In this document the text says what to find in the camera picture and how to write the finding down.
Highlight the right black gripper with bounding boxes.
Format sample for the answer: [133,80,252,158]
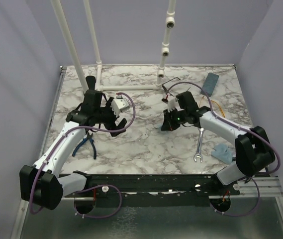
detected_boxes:
[161,107,188,131]

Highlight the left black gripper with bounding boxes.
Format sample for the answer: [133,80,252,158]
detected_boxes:
[94,98,127,136]

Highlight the black wire-frame sunglasses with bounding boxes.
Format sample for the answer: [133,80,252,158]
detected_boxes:
[161,77,190,102]

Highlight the blue-grey glasses case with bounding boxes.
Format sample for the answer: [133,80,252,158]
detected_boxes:
[200,73,219,97]

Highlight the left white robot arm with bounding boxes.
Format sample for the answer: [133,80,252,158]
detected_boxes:
[19,90,135,214]

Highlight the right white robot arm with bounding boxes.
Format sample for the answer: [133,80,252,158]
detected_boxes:
[161,92,275,195]

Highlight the orange sunglasses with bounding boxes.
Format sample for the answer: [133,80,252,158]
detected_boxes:
[198,96,226,118]

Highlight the silver wrench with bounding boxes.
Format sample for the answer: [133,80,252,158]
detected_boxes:
[193,128,205,162]

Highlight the black cylinder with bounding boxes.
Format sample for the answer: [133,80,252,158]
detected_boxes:
[86,75,96,90]

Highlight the crumpled blue cloth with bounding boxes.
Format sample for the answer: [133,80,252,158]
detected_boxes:
[211,143,233,165]

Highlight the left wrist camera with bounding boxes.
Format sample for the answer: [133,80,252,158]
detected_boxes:
[110,95,130,117]

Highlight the blue-handled pliers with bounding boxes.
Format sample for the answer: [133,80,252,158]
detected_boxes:
[72,131,97,160]

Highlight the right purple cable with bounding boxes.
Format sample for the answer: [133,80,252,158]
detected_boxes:
[166,81,281,217]

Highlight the purple cable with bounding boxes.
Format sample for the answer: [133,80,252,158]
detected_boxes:
[166,81,281,217]
[29,92,136,215]

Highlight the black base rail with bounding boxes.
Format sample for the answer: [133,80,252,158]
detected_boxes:
[64,174,240,208]

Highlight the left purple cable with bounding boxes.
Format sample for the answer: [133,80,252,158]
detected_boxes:
[29,92,136,215]

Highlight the white PVC pipe frame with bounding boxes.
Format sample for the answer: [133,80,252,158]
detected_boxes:
[51,0,176,91]

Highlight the aluminium extrusion rail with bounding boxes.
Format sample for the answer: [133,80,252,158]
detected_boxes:
[238,177,283,198]

